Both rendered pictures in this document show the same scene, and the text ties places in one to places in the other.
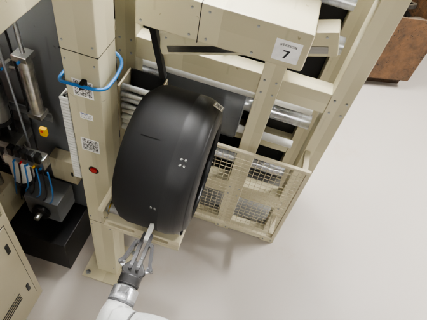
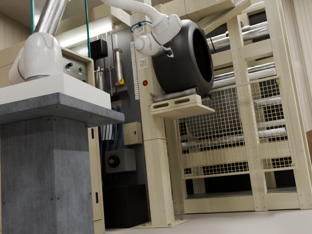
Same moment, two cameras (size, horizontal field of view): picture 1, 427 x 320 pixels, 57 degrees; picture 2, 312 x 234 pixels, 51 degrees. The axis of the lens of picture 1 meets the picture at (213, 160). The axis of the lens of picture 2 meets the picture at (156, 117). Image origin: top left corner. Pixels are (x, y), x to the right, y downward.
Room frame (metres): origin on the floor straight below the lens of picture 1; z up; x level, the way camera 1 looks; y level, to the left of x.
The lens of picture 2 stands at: (-1.28, -0.50, 0.34)
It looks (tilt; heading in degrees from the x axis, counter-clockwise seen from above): 10 degrees up; 22
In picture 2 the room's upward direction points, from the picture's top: 6 degrees counter-clockwise
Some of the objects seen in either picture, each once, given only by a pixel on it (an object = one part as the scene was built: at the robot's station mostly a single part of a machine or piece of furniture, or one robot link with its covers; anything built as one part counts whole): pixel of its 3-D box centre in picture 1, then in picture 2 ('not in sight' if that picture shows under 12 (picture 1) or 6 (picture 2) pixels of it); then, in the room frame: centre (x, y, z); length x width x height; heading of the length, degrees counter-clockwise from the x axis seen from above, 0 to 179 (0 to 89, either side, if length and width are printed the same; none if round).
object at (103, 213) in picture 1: (120, 182); (161, 102); (1.03, 0.40, 0.90); 0.40 x 0.03 x 0.10; 175
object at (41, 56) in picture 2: not in sight; (42, 58); (-0.19, 0.46, 0.91); 0.18 x 0.16 x 0.22; 62
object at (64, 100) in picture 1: (75, 138); (136, 70); (0.99, 0.56, 1.19); 0.05 x 0.04 x 0.48; 175
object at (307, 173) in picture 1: (213, 185); (229, 130); (1.32, -0.03, 0.65); 0.90 x 0.02 x 0.70; 85
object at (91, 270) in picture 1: (111, 261); (163, 223); (1.01, 0.48, 0.01); 0.27 x 0.27 x 0.02; 85
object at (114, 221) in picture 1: (144, 225); (175, 104); (0.87, 0.23, 0.84); 0.36 x 0.09 x 0.06; 85
